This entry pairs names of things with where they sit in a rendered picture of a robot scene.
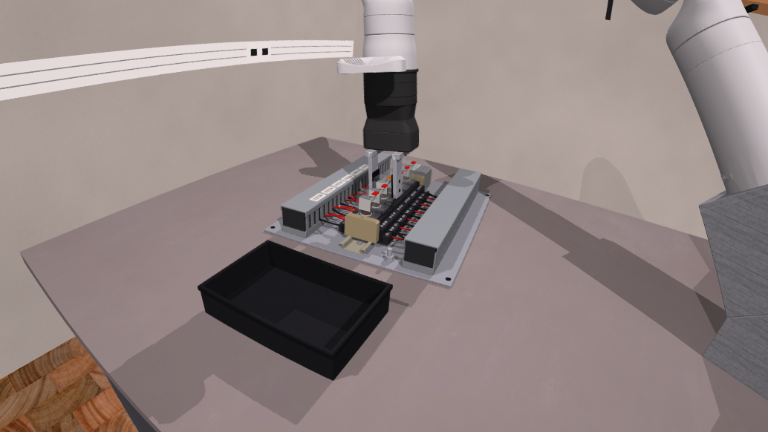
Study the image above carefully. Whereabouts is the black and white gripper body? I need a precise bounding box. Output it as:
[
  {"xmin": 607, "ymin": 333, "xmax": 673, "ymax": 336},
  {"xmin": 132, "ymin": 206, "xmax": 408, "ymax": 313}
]
[{"xmin": 337, "ymin": 33, "xmax": 419, "ymax": 152}]

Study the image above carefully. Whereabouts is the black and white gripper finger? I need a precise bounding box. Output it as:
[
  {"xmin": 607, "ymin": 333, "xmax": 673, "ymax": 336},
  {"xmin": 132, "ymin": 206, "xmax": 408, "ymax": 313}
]
[
  {"xmin": 391, "ymin": 151, "xmax": 410, "ymax": 199},
  {"xmin": 365, "ymin": 149, "xmax": 382, "ymax": 184}
]

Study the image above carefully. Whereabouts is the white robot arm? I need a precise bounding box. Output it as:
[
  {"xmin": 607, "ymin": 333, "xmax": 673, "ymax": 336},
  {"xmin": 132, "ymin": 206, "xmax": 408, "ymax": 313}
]
[{"xmin": 362, "ymin": 0, "xmax": 768, "ymax": 194}]

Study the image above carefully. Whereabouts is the black rectangular tray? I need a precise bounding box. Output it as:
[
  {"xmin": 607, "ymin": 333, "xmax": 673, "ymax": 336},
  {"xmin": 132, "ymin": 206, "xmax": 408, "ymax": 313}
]
[{"xmin": 198, "ymin": 240, "xmax": 385, "ymax": 381}]

